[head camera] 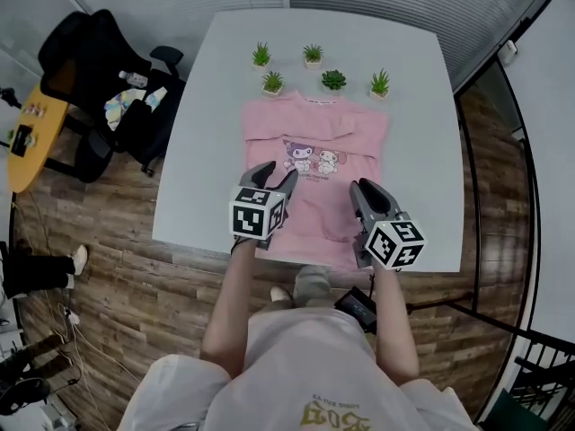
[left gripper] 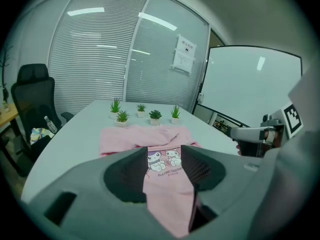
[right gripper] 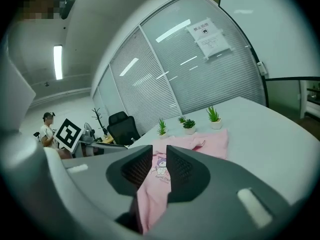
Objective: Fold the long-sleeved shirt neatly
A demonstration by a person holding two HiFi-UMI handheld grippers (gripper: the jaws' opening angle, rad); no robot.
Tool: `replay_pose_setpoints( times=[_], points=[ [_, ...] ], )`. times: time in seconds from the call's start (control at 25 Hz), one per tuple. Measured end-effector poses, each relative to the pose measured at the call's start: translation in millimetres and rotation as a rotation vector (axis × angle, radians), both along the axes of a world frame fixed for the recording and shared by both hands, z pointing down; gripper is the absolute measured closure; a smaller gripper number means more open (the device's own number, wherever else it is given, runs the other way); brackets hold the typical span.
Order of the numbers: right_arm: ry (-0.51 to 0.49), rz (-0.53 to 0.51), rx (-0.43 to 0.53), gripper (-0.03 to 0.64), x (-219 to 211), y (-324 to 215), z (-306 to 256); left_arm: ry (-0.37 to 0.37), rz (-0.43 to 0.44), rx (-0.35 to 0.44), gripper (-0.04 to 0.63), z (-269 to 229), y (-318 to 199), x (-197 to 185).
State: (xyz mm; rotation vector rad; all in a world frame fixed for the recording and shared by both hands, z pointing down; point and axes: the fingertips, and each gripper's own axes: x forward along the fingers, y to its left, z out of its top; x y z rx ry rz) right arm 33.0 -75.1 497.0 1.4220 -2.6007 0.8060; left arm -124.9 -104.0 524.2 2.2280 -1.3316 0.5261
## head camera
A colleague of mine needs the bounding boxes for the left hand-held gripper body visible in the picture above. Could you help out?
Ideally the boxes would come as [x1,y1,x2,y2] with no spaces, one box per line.
[228,185,288,253]

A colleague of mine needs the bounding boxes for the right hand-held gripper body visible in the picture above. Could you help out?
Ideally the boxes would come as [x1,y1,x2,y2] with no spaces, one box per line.
[352,211,428,271]

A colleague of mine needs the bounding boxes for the pink cartoon print sweatshirt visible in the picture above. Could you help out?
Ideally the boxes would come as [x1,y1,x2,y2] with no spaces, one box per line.
[240,90,390,271]

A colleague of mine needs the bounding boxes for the person's right forearm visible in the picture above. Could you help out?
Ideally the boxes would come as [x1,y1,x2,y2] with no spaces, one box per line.
[370,265,421,385]

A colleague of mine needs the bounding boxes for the person's left forearm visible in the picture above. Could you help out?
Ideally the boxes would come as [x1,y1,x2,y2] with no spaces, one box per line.
[199,240,258,379]

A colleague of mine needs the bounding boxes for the person's white t-shirt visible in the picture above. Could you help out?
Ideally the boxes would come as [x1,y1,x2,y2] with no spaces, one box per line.
[117,305,480,431]

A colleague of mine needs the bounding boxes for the black waist battery pack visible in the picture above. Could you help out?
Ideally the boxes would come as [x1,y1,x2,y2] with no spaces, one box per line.
[334,285,378,334]

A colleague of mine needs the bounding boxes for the black metal whiteboard stand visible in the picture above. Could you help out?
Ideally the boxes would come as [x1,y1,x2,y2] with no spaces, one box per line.
[406,92,540,345]

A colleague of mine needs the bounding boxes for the person's grey trousers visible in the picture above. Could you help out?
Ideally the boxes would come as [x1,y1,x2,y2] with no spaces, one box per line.
[269,265,333,313]

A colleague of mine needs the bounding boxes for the spiky green potted plant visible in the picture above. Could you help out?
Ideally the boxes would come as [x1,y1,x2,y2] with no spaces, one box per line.
[261,70,285,97]
[251,41,272,70]

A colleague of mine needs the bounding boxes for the dark green succulent plant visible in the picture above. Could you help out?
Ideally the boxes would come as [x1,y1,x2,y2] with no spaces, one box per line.
[321,69,348,92]

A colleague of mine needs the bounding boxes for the tall spiky potted plant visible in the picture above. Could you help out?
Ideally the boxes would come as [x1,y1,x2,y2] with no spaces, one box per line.
[369,68,391,101]

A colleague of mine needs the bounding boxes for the small iridescent cloth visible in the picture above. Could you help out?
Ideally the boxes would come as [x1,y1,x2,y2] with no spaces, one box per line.
[143,86,168,110]

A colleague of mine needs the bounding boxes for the bushy green potted plant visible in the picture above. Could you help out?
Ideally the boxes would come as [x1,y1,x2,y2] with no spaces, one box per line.
[302,43,324,70]

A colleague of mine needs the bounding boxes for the large iridescent cloth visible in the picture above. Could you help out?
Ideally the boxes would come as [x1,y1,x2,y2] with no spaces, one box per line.
[103,88,147,132]

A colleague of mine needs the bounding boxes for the clear plastic water bottle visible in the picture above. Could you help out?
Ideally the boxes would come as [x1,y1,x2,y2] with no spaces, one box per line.
[118,70,149,87]

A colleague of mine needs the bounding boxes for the large whiteboard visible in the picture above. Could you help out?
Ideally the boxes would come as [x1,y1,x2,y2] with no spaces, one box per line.
[511,0,575,345]

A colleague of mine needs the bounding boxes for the black metal rack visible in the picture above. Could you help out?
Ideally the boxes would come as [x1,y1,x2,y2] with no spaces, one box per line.
[514,330,575,421]

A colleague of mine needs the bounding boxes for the black office chair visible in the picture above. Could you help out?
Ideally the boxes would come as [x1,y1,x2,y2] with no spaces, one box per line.
[38,9,188,183]

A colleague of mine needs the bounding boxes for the dark green panel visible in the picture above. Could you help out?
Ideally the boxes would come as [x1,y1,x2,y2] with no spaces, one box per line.
[493,388,562,431]

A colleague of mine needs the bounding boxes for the yellow wooden round table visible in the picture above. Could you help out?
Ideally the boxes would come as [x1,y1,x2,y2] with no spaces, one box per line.
[6,85,69,194]

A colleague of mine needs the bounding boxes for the black round object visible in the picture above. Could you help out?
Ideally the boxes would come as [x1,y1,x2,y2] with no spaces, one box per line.
[0,377,50,415]

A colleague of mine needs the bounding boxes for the white cable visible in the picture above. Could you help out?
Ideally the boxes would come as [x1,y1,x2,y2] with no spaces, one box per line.
[57,303,145,385]

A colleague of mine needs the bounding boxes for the black picture frame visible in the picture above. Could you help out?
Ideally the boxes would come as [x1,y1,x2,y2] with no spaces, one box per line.
[9,124,35,156]

